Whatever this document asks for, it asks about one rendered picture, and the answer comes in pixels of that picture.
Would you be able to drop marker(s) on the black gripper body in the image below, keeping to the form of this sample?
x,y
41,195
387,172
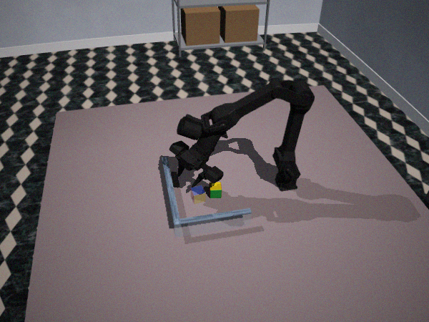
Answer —
x,y
213,174

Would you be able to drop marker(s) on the yellow and green cube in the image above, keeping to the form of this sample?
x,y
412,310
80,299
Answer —
x,y
215,190

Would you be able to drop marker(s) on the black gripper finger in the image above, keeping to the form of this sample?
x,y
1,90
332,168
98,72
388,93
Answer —
x,y
180,168
199,178

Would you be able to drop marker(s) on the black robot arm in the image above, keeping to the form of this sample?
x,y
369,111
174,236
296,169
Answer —
x,y
227,115

